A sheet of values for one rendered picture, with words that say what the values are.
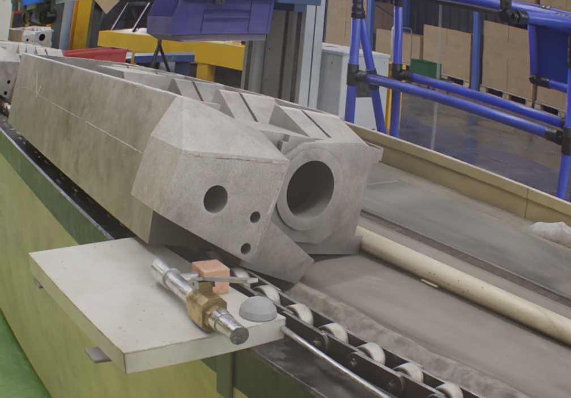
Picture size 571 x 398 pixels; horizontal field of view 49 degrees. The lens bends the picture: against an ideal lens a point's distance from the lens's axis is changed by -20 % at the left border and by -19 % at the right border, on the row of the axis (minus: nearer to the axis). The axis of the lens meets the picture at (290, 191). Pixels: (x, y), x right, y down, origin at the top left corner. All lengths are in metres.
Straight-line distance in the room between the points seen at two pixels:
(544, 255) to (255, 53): 2.40
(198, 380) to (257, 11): 1.38
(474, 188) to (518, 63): 9.65
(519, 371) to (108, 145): 0.70
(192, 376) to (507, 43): 10.64
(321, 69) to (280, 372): 2.68
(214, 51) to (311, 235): 6.10
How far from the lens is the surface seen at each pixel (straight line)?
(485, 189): 1.58
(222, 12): 2.04
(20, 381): 2.13
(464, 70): 11.97
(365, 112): 3.45
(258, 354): 0.79
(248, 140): 0.92
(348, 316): 0.95
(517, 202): 1.53
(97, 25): 7.97
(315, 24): 3.28
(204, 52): 7.30
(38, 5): 1.38
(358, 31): 2.07
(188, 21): 1.99
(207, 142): 0.88
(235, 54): 6.80
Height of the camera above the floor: 1.14
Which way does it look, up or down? 15 degrees down
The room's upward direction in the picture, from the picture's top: 5 degrees clockwise
